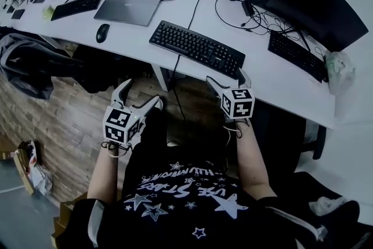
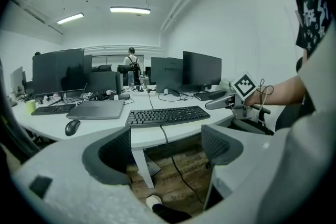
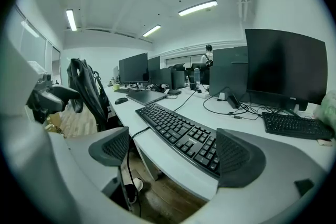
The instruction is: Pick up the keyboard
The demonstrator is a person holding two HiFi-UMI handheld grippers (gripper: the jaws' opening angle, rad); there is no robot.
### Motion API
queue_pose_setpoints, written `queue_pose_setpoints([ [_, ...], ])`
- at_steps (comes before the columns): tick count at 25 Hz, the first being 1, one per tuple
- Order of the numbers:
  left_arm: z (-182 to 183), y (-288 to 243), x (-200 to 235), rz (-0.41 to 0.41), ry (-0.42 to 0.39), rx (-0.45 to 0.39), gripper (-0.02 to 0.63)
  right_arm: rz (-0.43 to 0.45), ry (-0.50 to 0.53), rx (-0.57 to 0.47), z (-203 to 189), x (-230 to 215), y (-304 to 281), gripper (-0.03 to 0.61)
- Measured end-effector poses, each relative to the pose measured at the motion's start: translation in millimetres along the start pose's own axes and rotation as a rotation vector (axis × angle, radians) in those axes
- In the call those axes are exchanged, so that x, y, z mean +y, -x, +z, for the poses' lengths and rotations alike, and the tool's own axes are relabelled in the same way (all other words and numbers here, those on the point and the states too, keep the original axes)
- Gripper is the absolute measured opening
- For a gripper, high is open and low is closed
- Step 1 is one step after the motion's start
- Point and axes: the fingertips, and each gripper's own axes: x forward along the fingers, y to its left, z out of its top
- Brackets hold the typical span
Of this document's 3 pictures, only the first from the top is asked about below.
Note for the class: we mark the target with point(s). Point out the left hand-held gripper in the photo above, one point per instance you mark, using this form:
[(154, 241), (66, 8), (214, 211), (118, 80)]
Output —
[(118, 125)]

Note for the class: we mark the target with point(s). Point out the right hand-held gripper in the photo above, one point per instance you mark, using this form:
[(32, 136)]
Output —
[(237, 103)]

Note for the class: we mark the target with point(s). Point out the black full-size keyboard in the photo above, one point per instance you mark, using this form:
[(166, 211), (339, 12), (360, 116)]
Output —
[(198, 48)]

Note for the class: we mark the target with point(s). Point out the person's right forearm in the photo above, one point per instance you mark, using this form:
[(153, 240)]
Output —
[(252, 160)]

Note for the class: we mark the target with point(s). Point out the person's left forearm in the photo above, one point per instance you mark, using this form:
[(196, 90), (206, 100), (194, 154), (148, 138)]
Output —
[(107, 175)]

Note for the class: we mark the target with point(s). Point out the black keyboard with dotted keys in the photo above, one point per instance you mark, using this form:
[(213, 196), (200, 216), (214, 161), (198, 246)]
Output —
[(297, 55)]

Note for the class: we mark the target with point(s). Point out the slim black keyboard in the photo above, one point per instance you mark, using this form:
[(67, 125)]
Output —
[(77, 6)]

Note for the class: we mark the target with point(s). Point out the white table leg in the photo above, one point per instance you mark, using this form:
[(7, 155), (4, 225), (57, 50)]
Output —
[(161, 77)]

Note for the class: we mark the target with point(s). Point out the person's black trousers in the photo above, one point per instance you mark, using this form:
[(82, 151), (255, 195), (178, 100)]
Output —
[(192, 137)]

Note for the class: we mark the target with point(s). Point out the black computer mouse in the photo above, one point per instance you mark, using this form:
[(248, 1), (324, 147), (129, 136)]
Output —
[(102, 33)]

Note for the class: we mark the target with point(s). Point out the black adapter brick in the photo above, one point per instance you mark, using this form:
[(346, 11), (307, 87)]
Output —
[(248, 8)]

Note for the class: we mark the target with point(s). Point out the grey closed laptop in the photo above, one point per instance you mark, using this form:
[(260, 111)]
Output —
[(128, 7)]

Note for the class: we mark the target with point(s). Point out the black office chair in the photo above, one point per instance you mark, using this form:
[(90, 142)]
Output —
[(316, 137)]

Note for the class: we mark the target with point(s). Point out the clear plastic bag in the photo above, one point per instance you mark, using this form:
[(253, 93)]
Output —
[(339, 71)]

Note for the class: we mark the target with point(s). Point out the large black curved monitor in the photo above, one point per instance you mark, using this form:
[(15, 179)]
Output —
[(309, 6)]

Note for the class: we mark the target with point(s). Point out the grey jacket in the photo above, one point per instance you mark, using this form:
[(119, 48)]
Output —
[(32, 61)]

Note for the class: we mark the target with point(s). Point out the green sticky notes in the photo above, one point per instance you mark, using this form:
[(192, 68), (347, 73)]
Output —
[(49, 12)]

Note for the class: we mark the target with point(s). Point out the black star print shirt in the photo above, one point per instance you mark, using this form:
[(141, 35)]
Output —
[(186, 210)]

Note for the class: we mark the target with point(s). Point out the cardboard box with bags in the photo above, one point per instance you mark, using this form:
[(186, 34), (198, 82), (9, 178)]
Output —
[(30, 167)]

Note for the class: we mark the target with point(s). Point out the small black pad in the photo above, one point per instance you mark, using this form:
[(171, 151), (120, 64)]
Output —
[(18, 13)]

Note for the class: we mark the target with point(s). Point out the crumpled white tissue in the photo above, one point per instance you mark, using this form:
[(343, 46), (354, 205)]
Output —
[(326, 205)]

